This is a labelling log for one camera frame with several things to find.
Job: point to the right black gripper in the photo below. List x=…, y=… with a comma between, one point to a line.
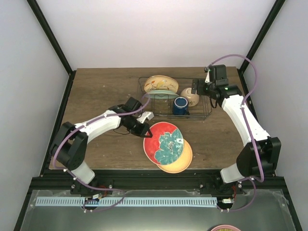
x=194, y=86

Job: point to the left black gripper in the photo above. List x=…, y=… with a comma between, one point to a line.
x=145, y=127

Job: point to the cream ceramic bowl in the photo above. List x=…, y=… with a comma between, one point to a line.
x=193, y=99

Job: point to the red-rimmed white plate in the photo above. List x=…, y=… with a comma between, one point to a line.
x=166, y=145

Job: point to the dark blue ceramic mug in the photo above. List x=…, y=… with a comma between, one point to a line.
x=180, y=106

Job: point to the green-rimmed plate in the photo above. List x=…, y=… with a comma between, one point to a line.
x=161, y=94

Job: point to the plain orange plate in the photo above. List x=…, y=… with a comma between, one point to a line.
x=182, y=163

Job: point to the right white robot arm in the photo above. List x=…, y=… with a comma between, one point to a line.
x=260, y=153

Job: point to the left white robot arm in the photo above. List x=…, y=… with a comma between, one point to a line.
x=69, y=146

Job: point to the pink plate at bottom edge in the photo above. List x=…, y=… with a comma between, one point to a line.
x=225, y=228

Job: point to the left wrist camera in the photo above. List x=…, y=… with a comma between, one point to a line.
x=146, y=116

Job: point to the grey wire dish rack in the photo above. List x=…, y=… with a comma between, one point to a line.
x=161, y=103

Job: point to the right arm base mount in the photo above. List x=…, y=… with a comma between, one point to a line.
x=215, y=187

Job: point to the light blue slotted cable duct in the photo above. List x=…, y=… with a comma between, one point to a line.
x=129, y=201

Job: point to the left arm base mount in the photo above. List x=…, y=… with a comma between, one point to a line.
x=79, y=189

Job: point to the black aluminium frame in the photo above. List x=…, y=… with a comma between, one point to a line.
x=142, y=179

